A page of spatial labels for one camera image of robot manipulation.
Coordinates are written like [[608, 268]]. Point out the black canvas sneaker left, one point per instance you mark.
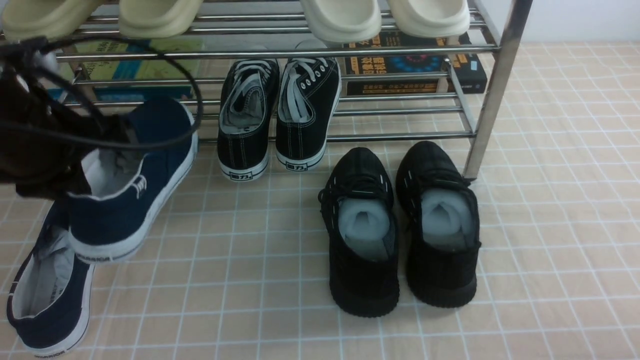
[[248, 97]]

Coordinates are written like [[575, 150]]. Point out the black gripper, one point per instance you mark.
[[54, 141]]

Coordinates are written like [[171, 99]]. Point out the black canvas sneaker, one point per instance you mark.
[[308, 97], [248, 97]]

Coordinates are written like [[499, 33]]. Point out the beige foam slipper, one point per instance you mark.
[[156, 19], [25, 19]]

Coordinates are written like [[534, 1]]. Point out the silver metal shoe rack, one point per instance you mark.
[[504, 53]]

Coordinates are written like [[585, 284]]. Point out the cream foam slipper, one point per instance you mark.
[[431, 18], [343, 21]]

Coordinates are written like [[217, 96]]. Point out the navy canvas sneaker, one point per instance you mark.
[[127, 190], [49, 300]]

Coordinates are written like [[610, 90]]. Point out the black knit sneaker left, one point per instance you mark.
[[356, 206]]

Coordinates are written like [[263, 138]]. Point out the beige foam slipper far left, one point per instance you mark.
[[25, 19]]

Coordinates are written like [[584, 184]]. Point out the black canvas sneaker right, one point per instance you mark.
[[308, 97]]

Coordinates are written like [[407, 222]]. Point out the black knit sneaker right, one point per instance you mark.
[[443, 219]]

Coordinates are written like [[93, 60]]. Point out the black book stack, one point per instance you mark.
[[471, 75]]

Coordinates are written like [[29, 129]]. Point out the black knit sneaker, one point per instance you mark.
[[443, 219], [356, 206]]

